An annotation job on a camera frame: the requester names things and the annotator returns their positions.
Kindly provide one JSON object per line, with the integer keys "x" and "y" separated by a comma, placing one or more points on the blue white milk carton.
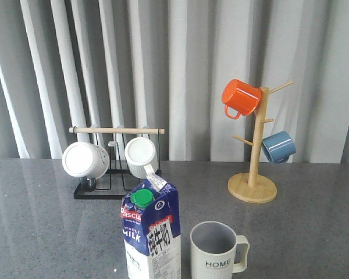
{"x": 151, "y": 229}

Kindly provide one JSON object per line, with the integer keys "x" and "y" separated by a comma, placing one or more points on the black wire mug rack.
{"x": 118, "y": 180}

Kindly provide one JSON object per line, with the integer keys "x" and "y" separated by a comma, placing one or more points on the wooden mug tree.
{"x": 251, "y": 187}

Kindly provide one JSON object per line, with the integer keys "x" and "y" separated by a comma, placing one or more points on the orange enamel mug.
{"x": 240, "y": 98}

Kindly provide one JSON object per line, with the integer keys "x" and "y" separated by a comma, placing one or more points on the white HOME mug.
{"x": 217, "y": 251}

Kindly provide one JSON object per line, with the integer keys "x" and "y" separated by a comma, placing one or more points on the white ribbed hanging mug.
{"x": 140, "y": 152}

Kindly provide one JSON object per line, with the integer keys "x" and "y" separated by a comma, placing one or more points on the grey pleated curtain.
{"x": 165, "y": 64}

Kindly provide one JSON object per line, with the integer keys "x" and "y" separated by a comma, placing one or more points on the blue enamel mug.
{"x": 278, "y": 147}

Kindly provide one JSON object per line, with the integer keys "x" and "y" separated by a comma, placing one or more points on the white smiley hanging mug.
{"x": 82, "y": 159}

